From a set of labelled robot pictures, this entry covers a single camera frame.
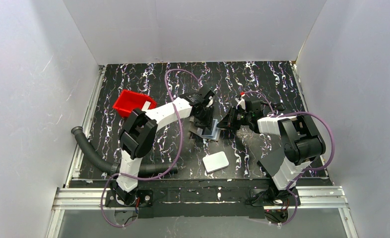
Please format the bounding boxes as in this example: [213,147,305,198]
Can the grey leather card holder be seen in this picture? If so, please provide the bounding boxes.
[189,119,221,141]

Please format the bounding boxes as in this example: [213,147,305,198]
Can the stack of credit cards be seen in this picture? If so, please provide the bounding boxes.
[141,101,151,111]

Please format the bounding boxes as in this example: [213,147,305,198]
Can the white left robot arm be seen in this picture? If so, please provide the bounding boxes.
[117,86,215,192]

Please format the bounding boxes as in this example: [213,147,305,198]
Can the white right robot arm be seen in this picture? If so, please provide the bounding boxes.
[217,99,326,191]

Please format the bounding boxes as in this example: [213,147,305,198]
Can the silver metal tin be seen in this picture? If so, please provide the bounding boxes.
[202,151,229,174]

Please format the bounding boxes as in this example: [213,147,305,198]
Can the black flat plate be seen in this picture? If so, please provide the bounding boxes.
[257,148,285,178]

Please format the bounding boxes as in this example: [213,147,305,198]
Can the red plastic bin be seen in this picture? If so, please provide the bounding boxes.
[113,90,157,118]

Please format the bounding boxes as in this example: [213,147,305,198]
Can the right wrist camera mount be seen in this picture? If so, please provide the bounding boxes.
[235,92,246,111]

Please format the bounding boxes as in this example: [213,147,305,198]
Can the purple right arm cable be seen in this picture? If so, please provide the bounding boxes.
[241,91,336,227]

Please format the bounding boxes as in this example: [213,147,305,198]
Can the black corrugated hose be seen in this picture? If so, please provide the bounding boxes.
[71,126,178,176]

